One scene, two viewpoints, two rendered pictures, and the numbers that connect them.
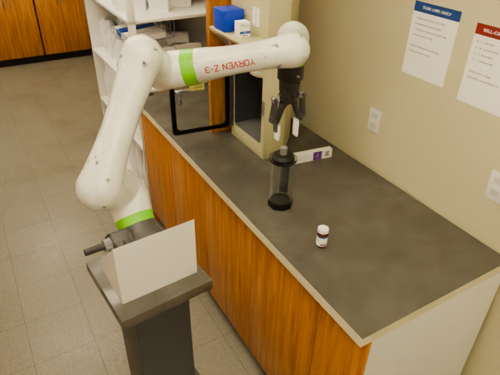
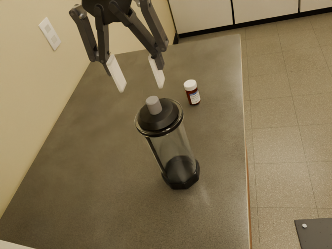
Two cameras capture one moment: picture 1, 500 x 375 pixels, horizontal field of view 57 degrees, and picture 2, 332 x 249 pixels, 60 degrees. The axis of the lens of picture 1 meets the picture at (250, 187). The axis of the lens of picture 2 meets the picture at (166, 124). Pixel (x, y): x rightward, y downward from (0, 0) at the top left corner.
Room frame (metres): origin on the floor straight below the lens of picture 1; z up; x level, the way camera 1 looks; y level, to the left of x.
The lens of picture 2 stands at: (1.84, 0.26, 1.56)
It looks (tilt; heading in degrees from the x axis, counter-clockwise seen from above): 43 degrees down; 235
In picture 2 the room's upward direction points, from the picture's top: 21 degrees counter-clockwise
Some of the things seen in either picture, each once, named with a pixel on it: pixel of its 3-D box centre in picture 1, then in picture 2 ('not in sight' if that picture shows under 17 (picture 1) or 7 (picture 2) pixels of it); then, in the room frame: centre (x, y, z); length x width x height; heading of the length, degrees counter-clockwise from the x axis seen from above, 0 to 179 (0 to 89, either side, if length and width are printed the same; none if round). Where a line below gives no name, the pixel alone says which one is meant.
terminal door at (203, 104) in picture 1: (200, 94); not in sight; (2.14, 0.25, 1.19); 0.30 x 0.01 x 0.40; 114
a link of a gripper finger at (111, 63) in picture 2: (295, 126); (116, 73); (1.60, -0.17, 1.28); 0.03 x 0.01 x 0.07; 30
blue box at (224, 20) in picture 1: (228, 18); not in sight; (2.12, 0.11, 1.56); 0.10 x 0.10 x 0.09; 31
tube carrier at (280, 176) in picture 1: (281, 180); (170, 145); (1.57, -0.13, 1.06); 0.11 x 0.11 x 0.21
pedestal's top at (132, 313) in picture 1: (148, 275); not in sight; (1.16, 0.34, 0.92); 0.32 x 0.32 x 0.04; 36
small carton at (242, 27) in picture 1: (242, 28); not in sight; (2.01, 0.05, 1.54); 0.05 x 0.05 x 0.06; 28
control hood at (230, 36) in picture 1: (236, 44); not in sight; (2.05, 0.07, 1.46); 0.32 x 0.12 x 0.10; 31
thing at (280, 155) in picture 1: (283, 154); (156, 110); (1.57, -0.13, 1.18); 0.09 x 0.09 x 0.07
